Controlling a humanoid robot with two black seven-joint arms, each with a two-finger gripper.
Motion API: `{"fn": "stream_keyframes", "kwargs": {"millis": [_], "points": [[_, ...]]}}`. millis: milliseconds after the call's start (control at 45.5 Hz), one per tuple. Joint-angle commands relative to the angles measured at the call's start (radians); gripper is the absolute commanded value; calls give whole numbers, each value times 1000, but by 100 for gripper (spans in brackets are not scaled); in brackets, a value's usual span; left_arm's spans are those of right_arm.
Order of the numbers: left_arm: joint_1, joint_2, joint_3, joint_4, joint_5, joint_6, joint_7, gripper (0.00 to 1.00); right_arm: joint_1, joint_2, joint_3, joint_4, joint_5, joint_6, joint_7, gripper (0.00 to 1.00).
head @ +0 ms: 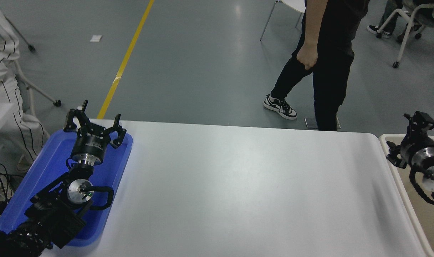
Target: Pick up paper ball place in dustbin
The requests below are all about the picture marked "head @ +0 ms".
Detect person in striped white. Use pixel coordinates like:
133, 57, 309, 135
0, 0, 50, 172

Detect standing person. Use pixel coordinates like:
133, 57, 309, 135
263, 0, 371, 131

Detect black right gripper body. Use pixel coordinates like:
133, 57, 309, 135
397, 136, 434, 167

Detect black floor cables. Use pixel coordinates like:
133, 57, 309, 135
0, 162, 16, 222

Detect blue plastic tray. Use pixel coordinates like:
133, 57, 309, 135
0, 128, 133, 247

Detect white framed wheeled chair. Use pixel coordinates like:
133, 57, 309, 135
377, 2, 434, 69

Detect white chair with metal legs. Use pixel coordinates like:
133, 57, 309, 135
260, 0, 306, 41

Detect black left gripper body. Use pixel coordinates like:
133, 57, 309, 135
71, 123, 112, 159

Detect seated person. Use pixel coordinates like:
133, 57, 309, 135
367, 0, 434, 39

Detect grey wheeled office chair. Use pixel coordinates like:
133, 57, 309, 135
8, 21, 62, 116

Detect standing person's hand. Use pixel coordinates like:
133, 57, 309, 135
296, 43, 319, 70

